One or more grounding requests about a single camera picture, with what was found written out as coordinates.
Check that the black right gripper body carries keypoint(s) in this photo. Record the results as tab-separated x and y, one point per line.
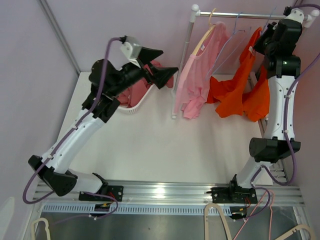
264	44

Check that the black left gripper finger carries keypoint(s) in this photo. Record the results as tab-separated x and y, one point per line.
146	55
163	76

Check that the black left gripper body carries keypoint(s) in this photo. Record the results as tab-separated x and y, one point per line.
130	74

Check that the dusty rose t shirt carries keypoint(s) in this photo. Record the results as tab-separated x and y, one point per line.
131	96

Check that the blue wire hanger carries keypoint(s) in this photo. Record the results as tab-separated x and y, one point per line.
267	21
226	61

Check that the orange t shirt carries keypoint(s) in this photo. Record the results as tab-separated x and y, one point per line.
229	93
256	103

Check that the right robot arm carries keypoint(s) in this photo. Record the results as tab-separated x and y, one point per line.
283	68

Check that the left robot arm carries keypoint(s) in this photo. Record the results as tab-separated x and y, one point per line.
107	83

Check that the light pink t shirt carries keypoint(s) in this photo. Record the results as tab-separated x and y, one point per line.
192	91

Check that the beige wooden hanger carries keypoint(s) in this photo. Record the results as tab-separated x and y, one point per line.
211	27

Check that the orange t shirt on pink hanger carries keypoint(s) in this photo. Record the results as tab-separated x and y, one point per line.
256	103

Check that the beige hanger on floor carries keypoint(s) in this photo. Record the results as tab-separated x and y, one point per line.
212	227

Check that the beige hanger at right floor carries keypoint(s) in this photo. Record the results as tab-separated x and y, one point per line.
296	229

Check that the white plastic laundry basket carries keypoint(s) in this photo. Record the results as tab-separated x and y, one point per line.
133	110

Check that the metal clothes rack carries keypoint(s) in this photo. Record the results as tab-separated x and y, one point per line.
196	12

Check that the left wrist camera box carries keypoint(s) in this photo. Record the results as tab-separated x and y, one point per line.
131	49

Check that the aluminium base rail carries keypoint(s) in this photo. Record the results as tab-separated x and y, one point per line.
177	193

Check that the white slotted cable duct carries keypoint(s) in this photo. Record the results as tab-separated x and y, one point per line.
129	209

